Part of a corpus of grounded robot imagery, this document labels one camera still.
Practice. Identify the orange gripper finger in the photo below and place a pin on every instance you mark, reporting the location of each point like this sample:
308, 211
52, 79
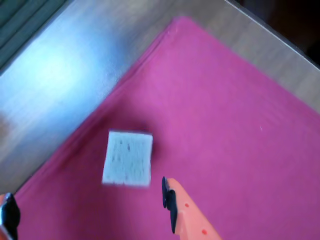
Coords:
190, 217
8, 215

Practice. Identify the white sponge cube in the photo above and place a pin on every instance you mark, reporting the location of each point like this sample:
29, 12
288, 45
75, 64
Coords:
127, 157

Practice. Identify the dark red cloth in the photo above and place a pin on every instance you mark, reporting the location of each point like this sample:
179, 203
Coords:
212, 112

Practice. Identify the dark green ribbed panel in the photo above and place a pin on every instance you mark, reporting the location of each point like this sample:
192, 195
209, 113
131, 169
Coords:
20, 25

